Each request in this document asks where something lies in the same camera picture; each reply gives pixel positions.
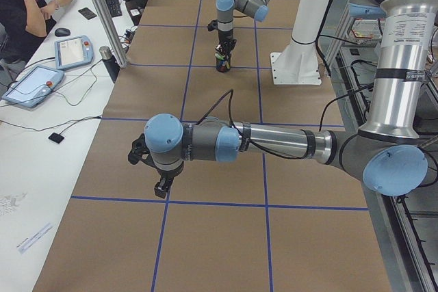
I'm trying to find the black computer mouse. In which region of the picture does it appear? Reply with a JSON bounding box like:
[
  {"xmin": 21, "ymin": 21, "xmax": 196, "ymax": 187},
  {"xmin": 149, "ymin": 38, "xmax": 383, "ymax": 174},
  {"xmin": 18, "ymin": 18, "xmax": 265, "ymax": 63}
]
[{"xmin": 54, "ymin": 28, "xmax": 71, "ymax": 37}]

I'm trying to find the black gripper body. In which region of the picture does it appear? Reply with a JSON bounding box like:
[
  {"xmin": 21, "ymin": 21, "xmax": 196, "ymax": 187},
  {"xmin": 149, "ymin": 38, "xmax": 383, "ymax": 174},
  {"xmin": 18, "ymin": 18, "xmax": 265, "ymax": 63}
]
[
  {"xmin": 216, "ymin": 30, "xmax": 237, "ymax": 53},
  {"xmin": 154, "ymin": 167, "xmax": 181, "ymax": 198}
]

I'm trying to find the black mesh pen cup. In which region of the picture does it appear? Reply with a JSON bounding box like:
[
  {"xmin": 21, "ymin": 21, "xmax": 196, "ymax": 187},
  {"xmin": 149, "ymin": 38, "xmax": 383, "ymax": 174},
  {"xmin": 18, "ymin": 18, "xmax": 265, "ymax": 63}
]
[{"xmin": 215, "ymin": 53, "xmax": 231, "ymax": 73}]

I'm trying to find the lower blue teach pendant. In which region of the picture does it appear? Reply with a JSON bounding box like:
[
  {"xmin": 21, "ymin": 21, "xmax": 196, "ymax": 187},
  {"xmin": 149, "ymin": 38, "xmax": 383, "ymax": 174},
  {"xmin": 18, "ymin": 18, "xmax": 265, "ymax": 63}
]
[{"xmin": 1, "ymin": 65, "xmax": 64, "ymax": 108}]

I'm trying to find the upper blue teach pendant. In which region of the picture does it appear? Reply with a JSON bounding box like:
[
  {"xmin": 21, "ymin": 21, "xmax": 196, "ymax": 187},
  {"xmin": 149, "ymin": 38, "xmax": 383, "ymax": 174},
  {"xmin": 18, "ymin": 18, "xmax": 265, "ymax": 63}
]
[{"xmin": 54, "ymin": 36, "xmax": 94, "ymax": 70}]

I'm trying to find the aluminium frame post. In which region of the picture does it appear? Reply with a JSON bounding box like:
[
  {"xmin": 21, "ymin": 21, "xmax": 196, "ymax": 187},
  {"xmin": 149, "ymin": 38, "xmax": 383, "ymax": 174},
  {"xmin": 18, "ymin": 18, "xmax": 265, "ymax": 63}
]
[{"xmin": 92, "ymin": 0, "xmax": 128, "ymax": 68}]

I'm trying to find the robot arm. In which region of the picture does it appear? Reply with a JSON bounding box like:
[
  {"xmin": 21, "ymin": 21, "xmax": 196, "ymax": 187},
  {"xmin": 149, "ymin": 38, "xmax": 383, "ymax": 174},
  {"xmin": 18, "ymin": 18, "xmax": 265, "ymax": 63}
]
[
  {"xmin": 208, "ymin": 0, "xmax": 270, "ymax": 60},
  {"xmin": 140, "ymin": 0, "xmax": 437, "ymax": 198}
]

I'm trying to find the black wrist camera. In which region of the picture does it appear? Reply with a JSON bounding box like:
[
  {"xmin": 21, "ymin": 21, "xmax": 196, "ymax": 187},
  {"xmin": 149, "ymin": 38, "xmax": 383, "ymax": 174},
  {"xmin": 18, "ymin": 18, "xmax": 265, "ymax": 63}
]
[
  {"xmin": 207, "ymin": 20, "xmax": 218, "ymax": 31},
  {"xmin": 127, "ymin": 133, "xmax": 155, "ymax": 168}
]

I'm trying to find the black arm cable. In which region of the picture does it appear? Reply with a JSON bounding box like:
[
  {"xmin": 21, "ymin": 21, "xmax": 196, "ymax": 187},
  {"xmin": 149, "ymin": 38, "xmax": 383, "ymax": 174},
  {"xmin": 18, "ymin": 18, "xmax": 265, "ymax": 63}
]
[{"xmin": 194, "ymin": 88, "xmax": 374, "ymax": 160}]

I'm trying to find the white pedestal column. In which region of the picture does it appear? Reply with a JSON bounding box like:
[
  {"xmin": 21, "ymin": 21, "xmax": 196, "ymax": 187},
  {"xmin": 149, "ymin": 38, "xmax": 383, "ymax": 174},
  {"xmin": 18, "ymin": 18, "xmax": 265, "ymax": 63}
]
[{"xmin": 270, "ymin": 0, "xmax": 329, "ymax": 85}]

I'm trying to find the black keyboard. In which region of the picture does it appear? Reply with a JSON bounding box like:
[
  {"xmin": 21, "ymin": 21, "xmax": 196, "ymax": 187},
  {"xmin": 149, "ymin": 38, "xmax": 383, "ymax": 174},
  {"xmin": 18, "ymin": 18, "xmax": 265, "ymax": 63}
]
[{"xmin": 105, "ymin": 0, "xmax": 123, "ymax": 17}]

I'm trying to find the small black puck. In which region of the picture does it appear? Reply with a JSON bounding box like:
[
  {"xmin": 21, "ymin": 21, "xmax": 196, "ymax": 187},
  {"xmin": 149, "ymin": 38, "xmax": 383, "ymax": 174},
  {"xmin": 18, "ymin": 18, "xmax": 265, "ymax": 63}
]
[{"xmin": 49, "ymin": 133, "xmax": 64, "ymax": 144}]

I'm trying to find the black smartphone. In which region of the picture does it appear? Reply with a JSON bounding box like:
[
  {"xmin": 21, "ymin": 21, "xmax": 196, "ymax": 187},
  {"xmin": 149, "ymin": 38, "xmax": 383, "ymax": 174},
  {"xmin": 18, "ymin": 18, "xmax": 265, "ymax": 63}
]
[{"xmin": 78, "ymin": 8, "xmax": 97, "ymax": 20}]

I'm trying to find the dark water bottle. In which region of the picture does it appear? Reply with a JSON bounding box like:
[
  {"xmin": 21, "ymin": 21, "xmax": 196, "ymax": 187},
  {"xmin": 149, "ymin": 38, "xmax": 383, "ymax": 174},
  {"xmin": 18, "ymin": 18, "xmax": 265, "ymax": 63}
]
[{"xmin": 99, "ymin": 46, "xmax": 120, "ymax": 83}]

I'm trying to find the person in black shirt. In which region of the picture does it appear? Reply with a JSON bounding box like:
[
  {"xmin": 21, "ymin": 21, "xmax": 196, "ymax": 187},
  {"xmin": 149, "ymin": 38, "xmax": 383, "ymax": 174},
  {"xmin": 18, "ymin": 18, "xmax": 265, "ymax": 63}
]
[{"xmin": 1, "ymin": 0, "xmax": 72, "ymax": 63}]

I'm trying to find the blue teach pendant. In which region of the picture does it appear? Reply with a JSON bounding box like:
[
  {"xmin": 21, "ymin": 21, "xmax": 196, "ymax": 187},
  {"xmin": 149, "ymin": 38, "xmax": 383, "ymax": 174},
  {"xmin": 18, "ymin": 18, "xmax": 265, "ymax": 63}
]
[
  {"xmin": 54, "ymin": 36, "xmax": 94, "ymax": 70},
  {"xmin": 1, "ymin": 65, "xmax": 64, "ymax": 108}
]

